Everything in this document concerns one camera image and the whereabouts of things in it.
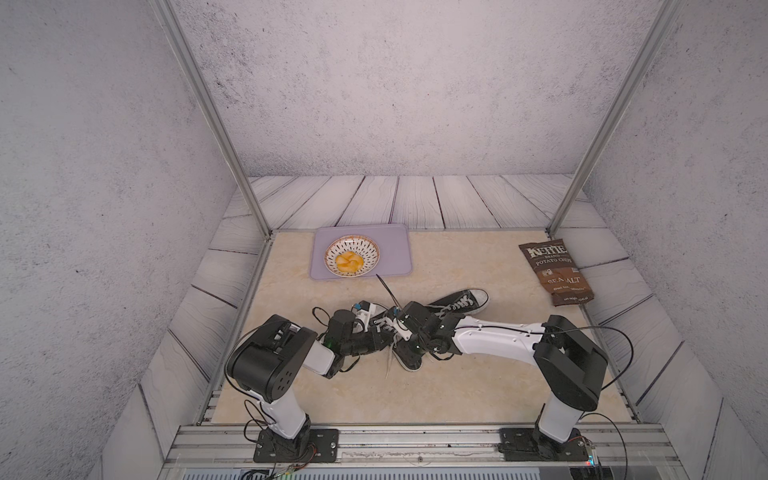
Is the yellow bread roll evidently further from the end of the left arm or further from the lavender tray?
the end of the left arm

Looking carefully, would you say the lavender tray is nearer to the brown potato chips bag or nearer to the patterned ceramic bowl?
the patterned ceramic bowl

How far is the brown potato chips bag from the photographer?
3.31ft

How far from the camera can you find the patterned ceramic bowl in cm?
108

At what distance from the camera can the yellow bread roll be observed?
3.53 ft

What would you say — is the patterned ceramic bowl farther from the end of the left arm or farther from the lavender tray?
the end of the left arm

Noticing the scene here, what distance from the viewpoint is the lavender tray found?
109 centimetres

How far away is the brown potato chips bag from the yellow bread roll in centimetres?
63

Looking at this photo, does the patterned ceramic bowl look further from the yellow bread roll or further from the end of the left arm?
the end of the left arm

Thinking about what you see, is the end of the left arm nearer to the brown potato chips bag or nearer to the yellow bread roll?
the yellow bread roll

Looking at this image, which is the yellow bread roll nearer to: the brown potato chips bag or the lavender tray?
the lavender tray

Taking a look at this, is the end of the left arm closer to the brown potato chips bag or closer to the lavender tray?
the lavender tray

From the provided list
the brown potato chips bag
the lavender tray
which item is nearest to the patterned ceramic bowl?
the lavender tray

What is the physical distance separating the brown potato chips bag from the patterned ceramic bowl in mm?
583

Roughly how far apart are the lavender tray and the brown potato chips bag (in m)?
0.47
